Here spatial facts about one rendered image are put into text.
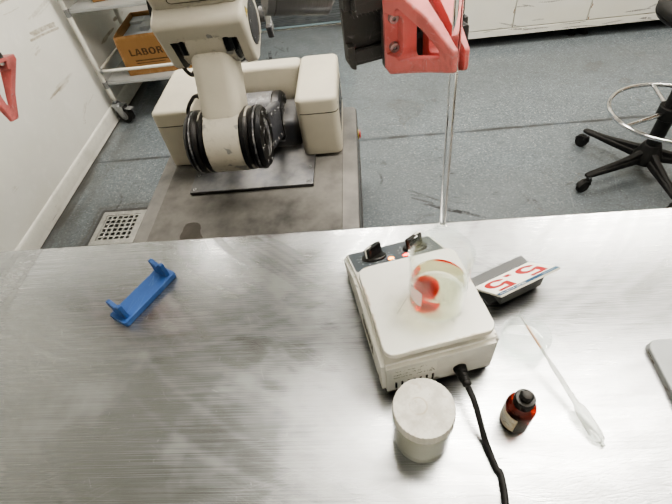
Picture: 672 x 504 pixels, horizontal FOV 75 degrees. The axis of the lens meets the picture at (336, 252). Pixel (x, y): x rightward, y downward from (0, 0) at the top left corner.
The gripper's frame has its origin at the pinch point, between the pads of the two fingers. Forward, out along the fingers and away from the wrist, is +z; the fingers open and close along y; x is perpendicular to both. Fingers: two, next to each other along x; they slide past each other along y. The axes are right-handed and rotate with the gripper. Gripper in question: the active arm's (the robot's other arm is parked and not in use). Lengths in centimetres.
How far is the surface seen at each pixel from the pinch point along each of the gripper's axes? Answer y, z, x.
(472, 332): 1.1, 6.1, 26.3
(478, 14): 123, -207, 94
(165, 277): -33, -21, 33
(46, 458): -48, 1, 34
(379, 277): -5.4, -3.9, 26.2
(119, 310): -39, -15, 31
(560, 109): 128, -130, 114
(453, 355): -1.1, 6.7, 28.9
